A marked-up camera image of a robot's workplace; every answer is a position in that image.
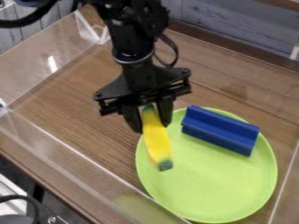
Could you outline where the clear acrylic enclosure wall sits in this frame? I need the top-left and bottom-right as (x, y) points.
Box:
(0, 9), (299, 224)

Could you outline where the yellow toy banana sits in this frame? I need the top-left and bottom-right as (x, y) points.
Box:
(142, 105), (174, 172)

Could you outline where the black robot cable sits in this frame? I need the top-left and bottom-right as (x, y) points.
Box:
(0, 0), (181, 70)

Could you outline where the blue plastic block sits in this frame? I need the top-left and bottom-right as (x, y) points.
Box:
(182, 105), (261, 157)

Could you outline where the green round plate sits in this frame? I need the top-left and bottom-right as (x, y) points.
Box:
(135, 108), (278, 223)

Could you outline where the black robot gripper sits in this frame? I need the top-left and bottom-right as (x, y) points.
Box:
(94, 64), (193, 134)

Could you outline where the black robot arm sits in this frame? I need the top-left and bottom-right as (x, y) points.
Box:
(83, 0), (193, 133)

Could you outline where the black cable bottom left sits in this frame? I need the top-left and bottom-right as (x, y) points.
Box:
(0, 194), (43, 224)

